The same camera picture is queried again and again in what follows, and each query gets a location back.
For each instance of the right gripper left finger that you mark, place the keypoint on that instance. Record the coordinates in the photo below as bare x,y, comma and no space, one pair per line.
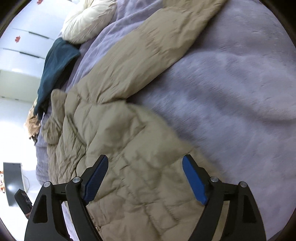
46,221

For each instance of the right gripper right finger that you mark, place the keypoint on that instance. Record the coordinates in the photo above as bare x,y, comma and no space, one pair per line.
243,221

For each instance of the khaki puffer jacket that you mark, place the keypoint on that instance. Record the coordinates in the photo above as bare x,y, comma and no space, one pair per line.
145,194

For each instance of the white framed monitor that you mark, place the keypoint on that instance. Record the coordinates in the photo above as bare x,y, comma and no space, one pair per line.
13,181

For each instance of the tan striped crumpled garment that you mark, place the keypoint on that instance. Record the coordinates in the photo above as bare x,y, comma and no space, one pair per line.
33,124

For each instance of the lavender plush bedspread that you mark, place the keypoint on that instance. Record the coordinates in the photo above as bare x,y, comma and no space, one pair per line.
231,96

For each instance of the dark teal folded garment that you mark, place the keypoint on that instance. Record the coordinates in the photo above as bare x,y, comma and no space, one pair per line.
58,66

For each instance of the round cream pleated cushion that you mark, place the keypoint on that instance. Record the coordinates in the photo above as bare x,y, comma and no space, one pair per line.
90,18

